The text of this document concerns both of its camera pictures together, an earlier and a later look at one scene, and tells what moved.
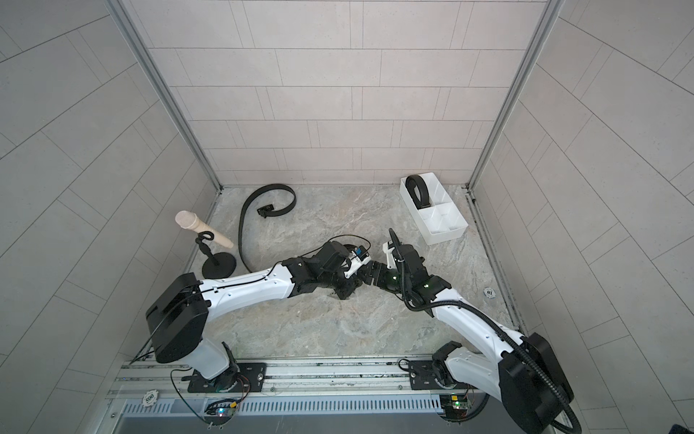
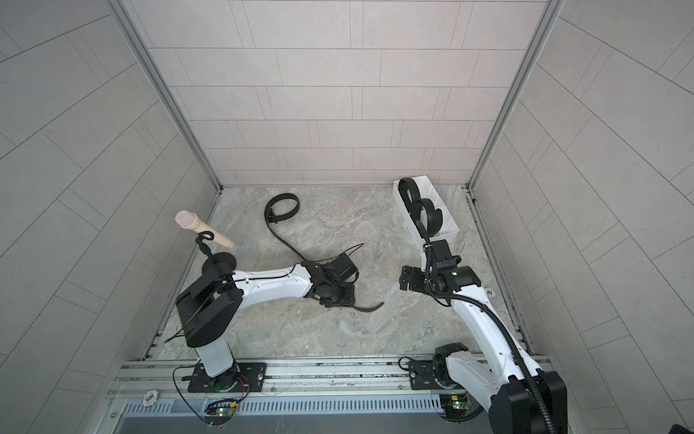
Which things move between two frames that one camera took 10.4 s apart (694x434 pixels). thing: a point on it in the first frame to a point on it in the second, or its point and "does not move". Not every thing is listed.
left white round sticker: (150, 398) does not move
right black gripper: (377, 279) to (413, 283)
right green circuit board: (454, 407) does not move
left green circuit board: (220, 410) does not move
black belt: (266, 211) to (368, 308)
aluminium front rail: (290, 378) does not move
